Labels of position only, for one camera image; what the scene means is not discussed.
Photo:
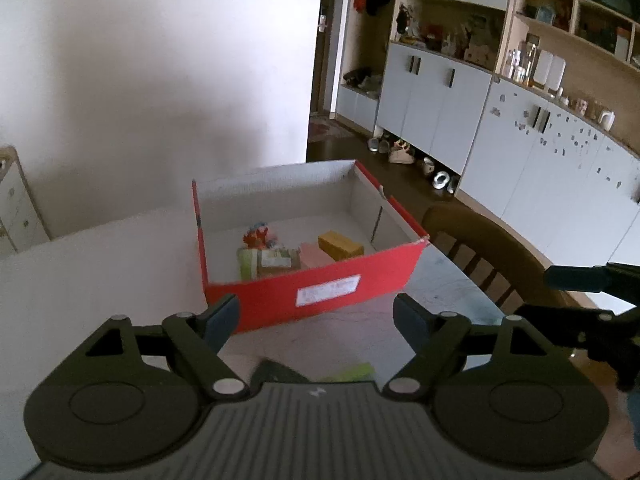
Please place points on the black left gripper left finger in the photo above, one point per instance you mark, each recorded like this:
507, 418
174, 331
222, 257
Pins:
193, 343

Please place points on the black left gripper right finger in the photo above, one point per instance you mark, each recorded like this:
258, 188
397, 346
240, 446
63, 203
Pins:
437, 342

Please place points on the white kettle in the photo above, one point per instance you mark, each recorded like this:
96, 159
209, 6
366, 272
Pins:
606, 119

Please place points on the orange fish toy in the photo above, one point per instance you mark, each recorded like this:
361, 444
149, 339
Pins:
249, 240

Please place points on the white drawer chest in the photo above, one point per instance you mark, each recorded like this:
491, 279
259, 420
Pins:
20, 221

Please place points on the red cardboard shoe box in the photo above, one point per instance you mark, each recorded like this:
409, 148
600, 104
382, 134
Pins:
299, 203

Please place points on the green tube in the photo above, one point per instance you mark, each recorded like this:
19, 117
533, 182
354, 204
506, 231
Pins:
362, 372

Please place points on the yellow small box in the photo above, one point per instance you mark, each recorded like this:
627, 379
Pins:
339, 247

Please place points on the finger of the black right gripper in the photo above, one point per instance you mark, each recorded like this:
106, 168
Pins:
620, 280

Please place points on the wooden chair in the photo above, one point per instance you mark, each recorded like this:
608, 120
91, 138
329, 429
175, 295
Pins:
496, 262

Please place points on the white wall cabinet unit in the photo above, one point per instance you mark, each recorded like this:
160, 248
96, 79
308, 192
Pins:
506, 94

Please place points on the pink doll figure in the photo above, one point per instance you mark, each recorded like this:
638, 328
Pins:
265, 237

